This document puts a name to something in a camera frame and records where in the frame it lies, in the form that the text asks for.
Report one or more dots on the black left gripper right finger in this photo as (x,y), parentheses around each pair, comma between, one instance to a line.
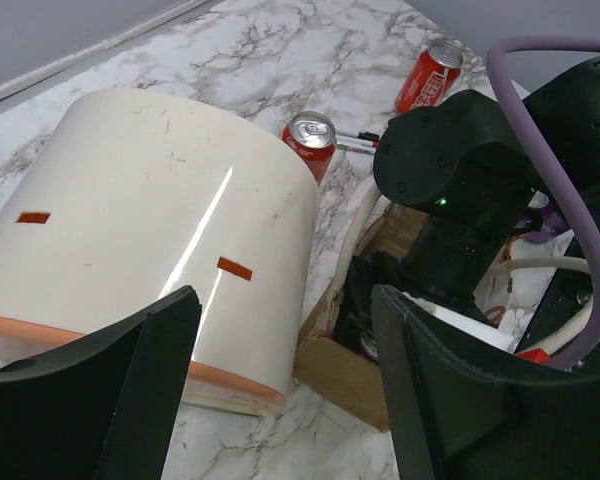
(460,408)

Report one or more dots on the upright red Coca-Cola can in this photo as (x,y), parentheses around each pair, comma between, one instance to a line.
(312,136)

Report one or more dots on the black marker pen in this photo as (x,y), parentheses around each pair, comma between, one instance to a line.
(363,136)

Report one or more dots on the red coca-cola can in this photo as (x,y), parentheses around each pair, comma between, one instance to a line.
(436,70)
(312,136)

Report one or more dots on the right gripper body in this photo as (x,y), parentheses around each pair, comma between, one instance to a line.
(462,165)

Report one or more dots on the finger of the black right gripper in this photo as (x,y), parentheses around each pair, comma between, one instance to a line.
(380,269)

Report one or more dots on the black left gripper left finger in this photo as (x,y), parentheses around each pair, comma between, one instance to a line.
(102,406)

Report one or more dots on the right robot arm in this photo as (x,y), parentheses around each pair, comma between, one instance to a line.
(567,112)

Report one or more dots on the white cylindrical pot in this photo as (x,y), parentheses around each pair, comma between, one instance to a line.
(138,193)

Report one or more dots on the red marker pen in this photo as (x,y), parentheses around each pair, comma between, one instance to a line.
(356,148)

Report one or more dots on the purple Fanta can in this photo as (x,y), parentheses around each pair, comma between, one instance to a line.
(364,344)

